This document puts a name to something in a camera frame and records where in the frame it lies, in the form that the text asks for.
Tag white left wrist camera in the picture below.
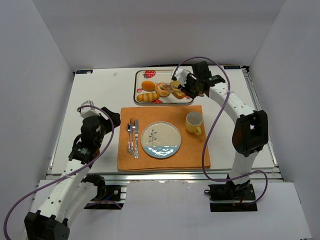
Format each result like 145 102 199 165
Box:
77 100 100 119

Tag silver spoon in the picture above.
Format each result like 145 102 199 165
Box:
126 123 132 153

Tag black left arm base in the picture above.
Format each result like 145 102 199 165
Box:
81 174 125 210

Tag blue label sticker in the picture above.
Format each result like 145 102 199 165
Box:
223 65 241 70
75 69 93 75

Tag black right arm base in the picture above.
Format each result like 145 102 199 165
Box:
203 181 258 213

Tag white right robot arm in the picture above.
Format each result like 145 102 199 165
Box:
172 58 269 195

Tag plate with leaf design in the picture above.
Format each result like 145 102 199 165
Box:
140 121 182 159

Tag silver table knife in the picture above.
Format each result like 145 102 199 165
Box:
133 119 139 159

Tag strawberry print serving tray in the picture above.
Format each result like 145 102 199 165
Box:
133 69 193 105

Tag orange cloth placemat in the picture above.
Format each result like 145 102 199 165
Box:
117 105 211 171

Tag purple cable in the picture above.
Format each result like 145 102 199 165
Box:
172 56 269 206
3 105 115 240

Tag blue label sticker left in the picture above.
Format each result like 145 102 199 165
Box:
75 69 93 75

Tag silver fork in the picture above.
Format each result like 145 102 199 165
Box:
129 117 136 155

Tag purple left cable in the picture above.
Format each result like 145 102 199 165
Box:
3 105 115 240

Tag blue label sticker right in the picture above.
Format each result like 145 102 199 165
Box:
223 65 241 70

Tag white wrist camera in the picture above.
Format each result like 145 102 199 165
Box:
77 100 100 119
171 68 190 88

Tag brown bread slice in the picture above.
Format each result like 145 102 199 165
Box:
169 80 186 99

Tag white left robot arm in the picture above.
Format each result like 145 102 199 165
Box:
24 104 121 240

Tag sugared bagel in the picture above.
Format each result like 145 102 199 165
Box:
155 82 170 98

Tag aluminium frame rail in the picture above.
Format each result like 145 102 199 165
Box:
44 166 284 182

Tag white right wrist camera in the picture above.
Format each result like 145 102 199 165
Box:
171 68 190 88

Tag stainless steel tongs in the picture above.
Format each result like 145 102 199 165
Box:
160 84 187 95

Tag yellow mug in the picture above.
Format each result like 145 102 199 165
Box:
185 111 203 135

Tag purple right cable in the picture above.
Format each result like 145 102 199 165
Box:
172 56 269 206

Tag round orange bun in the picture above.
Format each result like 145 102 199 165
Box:
141 80 156 92

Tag striped long bread roll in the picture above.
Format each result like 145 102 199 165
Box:
136 92 160 103

